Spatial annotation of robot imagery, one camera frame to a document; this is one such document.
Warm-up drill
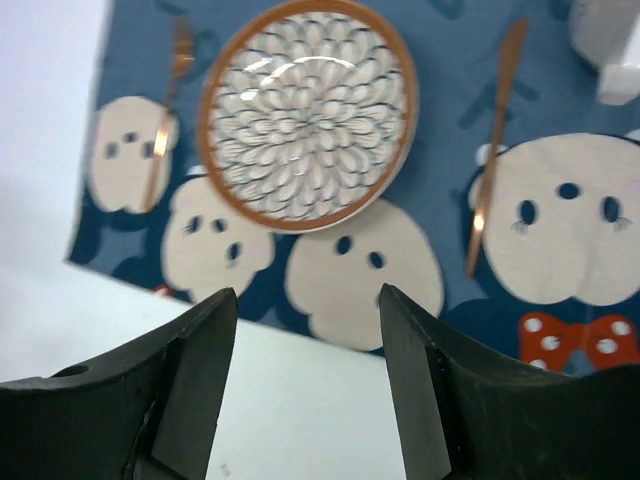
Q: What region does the floral patterned plate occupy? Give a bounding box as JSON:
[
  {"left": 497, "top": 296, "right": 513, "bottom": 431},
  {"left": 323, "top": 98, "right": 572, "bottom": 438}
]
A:
[{"left": 198, "top": 1, "right": 419, "bottom": 233}]

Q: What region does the copper fork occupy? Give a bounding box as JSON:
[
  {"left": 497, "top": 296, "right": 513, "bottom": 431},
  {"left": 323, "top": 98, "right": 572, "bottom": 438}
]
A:
[{"left": 142, "top": 16, "right": 194, "bottom": 213}]

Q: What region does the copper knife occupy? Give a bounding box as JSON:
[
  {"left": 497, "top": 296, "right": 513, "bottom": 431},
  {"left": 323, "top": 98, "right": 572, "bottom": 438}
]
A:
[{"left": 465, "top": 17, "right": 528, "bottom": 279}]

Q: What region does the blue cartoon placemat cloth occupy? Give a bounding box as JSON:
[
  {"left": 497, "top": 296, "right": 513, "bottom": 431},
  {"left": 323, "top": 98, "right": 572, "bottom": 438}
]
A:
[{"left": 69, "top": 1, "right": 639, "bottom": 375}]

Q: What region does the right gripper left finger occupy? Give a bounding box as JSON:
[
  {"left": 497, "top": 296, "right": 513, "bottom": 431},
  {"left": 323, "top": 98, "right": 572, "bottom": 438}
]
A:
[{"left": 1, "top": 288, "right": 238, "bottom": 479}]

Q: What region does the white mug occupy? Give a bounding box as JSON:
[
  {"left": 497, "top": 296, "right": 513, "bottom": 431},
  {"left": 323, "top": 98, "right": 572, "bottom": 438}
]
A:
[{"left": 568, "top": 0, "right": 639, "bottom": 106}]

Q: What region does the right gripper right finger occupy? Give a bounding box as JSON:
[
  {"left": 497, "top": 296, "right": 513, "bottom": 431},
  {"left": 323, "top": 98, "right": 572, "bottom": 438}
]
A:
[{"left": 379, "top": 285, "right": 639, "bottom": 479}]

